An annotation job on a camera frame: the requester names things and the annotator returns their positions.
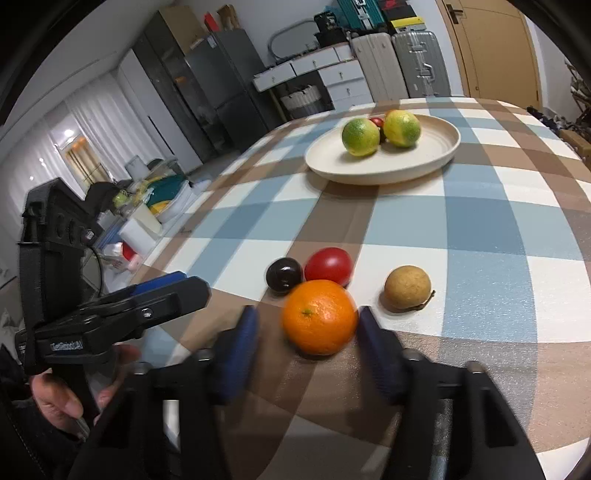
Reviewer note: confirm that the cream oval plate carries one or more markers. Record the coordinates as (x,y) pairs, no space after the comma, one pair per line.
(437,146)

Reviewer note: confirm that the yellow-green lime right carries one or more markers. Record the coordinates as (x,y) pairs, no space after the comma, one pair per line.
(402,128)

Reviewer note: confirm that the dark grey refrigerator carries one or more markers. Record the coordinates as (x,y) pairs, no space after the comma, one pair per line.
(224,64)

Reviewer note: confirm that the red tomato on plate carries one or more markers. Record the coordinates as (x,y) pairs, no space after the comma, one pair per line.
(379,122)

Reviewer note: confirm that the oval mirror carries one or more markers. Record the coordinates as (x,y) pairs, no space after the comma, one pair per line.
(294,40)

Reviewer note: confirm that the black glass cabinet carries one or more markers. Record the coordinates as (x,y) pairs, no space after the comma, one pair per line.
(161,53)

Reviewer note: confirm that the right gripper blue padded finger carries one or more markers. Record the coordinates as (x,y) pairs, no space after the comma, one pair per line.
(157,283)
(486,440)
(162,423)

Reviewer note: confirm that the orange mandarin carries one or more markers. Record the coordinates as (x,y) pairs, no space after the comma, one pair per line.
(319,317)

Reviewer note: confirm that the white laundry basket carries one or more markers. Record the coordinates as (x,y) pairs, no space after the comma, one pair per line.
(304,102)

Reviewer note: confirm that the red tomato on table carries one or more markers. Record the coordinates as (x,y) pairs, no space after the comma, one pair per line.
(331,263)

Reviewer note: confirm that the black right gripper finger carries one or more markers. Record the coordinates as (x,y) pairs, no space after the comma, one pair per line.
(170,302)

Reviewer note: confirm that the dark plum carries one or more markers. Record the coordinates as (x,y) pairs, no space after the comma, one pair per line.
(283,275)

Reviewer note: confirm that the shoe rack with shoes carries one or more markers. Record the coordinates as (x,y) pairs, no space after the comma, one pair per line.
(581,95)

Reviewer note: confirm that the beige suitcase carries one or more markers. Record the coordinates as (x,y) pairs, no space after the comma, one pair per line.
(381,67)

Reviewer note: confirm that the checkered tablecloth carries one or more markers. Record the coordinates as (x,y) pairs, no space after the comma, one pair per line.
(487,259)

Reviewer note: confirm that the brown longan right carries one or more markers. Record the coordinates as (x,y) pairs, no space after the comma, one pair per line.
(408,288)

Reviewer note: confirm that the silver suitcase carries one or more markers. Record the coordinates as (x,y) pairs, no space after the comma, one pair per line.
(422,64)

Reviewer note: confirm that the green lime left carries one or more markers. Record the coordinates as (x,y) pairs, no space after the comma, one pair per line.
(361,137)

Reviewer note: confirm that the wooden door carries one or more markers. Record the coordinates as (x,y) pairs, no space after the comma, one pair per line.
(494,50)

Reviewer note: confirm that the person's left hand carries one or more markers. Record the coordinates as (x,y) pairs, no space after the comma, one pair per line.
(60,406)

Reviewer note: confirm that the teal hard case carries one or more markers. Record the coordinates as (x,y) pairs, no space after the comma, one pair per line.
(362,14)

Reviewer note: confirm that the white drawer desk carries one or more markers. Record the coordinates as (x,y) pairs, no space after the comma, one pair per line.
(334,71)

